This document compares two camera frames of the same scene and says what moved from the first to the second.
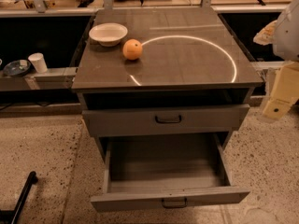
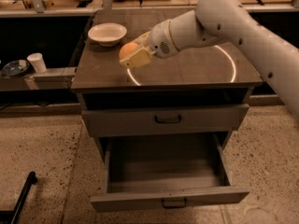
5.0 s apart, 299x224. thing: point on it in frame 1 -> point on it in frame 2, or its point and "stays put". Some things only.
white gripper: x=288 y=35 -> x=159 y=42
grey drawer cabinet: x=193 y=77 stays put
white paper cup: x=38 y=62 stays put
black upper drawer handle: x=168 y=121 stays put
